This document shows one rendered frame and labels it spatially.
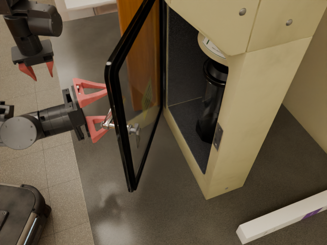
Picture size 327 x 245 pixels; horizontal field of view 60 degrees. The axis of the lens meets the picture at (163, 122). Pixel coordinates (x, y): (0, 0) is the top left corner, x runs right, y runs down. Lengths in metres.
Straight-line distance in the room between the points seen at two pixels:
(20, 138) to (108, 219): 0.34
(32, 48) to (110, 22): 0.64
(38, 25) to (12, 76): 2.09
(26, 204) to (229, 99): 1.38
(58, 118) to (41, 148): 1.58
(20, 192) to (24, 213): 0.13
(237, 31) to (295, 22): 0.09
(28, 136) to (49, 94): 1.99
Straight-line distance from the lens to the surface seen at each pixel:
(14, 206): 1.71
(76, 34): 1.34
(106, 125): 0.58
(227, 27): 0.36
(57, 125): 0.60
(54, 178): 2.00
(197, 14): 0.33
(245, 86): 0.46
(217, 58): 0.54
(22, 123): 0.53
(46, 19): 0.74
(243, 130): 0.56
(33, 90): 2.60
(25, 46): 0.81
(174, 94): 0.83
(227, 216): 0.78
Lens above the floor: 1.65
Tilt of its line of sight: 51 degrees down
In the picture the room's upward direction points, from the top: straight up
